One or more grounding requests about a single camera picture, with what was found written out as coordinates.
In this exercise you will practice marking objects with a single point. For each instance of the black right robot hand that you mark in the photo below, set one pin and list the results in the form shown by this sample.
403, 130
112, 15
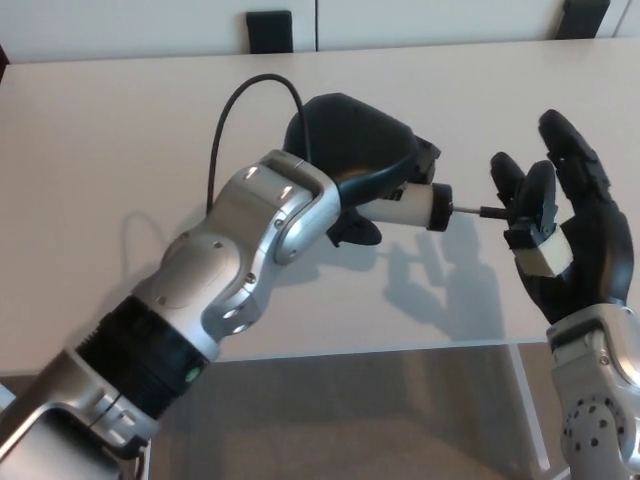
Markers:
600, 250

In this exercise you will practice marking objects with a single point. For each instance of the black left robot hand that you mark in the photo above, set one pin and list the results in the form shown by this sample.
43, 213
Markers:
350, 135

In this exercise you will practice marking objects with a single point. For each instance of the white Franklin air pump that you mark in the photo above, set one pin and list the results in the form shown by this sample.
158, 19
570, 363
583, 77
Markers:
415, 207

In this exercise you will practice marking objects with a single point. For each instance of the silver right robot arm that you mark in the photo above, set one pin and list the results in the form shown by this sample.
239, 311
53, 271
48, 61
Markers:
595, 390

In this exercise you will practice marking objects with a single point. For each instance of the left black wall bracket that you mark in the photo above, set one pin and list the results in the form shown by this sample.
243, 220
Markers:
270, 32

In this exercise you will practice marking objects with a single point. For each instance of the black wall bracket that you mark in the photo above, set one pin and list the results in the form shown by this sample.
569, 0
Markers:
582, 19
270, 32

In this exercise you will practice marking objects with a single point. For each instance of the white desk leg frame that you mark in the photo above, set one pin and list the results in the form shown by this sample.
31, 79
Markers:
530, 400

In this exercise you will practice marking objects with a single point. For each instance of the right black wall bracket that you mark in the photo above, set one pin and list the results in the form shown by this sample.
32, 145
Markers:
582, 19

